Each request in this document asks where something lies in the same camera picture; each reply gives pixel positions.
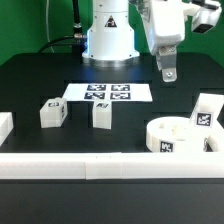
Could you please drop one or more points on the white marker sheet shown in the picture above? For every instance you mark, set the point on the white marker sheet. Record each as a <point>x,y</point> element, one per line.
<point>112,92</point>

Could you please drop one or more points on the white front fence bar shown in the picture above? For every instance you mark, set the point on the white front fence bar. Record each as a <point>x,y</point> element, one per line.
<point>111,165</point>

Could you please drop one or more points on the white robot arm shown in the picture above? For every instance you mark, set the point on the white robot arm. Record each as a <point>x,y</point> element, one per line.
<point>110,39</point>

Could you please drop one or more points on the white round stool seat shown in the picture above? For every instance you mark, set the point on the white round stool seat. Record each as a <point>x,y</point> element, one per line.
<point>179,135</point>

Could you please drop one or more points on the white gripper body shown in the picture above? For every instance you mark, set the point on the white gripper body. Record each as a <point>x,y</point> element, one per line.
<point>163,22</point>

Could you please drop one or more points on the white fence bar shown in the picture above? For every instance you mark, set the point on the white fence bar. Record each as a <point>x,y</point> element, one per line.
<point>6,125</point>
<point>111,165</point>

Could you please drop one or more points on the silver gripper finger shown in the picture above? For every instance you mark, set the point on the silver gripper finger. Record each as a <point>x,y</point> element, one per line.
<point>166,61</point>

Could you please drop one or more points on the white left fence bar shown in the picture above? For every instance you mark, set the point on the white left fence bar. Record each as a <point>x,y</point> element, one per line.
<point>6,125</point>

